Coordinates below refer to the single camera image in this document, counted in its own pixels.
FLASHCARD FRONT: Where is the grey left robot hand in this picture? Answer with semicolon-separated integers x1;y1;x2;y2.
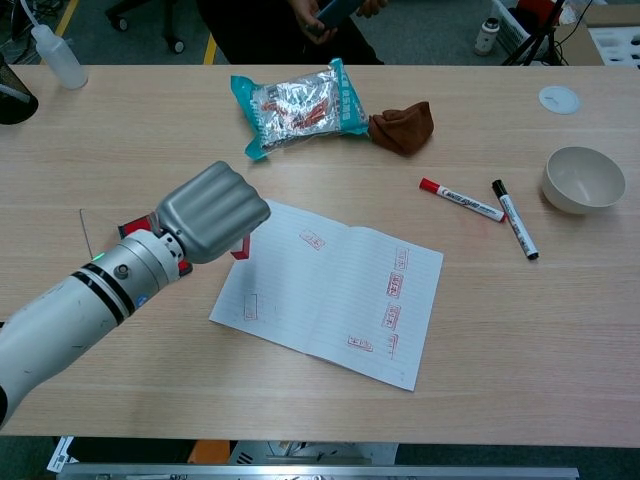
155;160;272;265

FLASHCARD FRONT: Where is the person right hand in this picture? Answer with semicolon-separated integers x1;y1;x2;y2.
294;0;336;35

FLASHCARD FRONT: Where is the dark blue smartphone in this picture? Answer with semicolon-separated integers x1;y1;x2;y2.
315;0;364;30

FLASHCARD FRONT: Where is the small red white stamp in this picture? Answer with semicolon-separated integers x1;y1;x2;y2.
229;233;252;262

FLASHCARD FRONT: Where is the person in black clothes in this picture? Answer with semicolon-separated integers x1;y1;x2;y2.
196;0;389;66

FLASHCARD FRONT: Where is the teal and silver snack package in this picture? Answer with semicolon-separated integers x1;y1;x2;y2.
229;57;370;163

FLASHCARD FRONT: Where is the transparent ink pad lid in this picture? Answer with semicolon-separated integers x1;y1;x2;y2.
78;208;121;261

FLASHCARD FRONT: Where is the white thermos bottle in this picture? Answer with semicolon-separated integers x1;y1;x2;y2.
473;17;501;56

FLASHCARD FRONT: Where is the brown folded cloth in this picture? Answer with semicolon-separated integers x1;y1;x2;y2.
367;101;435;158

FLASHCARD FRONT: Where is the black office chair base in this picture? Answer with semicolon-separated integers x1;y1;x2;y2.
104;0;189;55

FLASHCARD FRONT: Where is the white plastic basket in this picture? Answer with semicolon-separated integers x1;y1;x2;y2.
492;0;534;51

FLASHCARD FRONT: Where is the white paper sheet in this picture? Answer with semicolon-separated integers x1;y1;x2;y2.
208;198;445;393

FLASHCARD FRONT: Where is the black tripod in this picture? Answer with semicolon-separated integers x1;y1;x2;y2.
501;0;571;67

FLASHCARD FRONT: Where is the clear plastic squeeze bottle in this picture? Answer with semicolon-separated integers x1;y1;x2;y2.
19;0;89;91

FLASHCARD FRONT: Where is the red whiteboard marker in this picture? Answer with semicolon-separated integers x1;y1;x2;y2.
418;177;508;224

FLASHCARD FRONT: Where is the black mesh pen holder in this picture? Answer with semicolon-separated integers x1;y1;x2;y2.
0;52;40;126

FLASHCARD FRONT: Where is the orange box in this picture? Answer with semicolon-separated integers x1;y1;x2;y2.
189;439;231;465

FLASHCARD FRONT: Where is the cardboard box with white foam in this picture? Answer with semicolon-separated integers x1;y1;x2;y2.
554;0;640;69

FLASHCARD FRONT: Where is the black whiteboard marker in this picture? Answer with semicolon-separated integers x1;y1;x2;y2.
491;179;541;262

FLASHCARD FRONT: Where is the beige bowl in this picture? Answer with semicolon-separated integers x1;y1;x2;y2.
541;145;627;216

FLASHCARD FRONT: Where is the red ink pad dark frame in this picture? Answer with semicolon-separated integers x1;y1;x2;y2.
117;213;194;277

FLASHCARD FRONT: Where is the white round cable grommet cover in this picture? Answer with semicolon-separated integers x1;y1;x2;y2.
538;85;582;116

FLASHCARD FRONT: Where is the aluminium rail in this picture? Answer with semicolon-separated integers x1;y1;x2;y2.
57;462;581;480

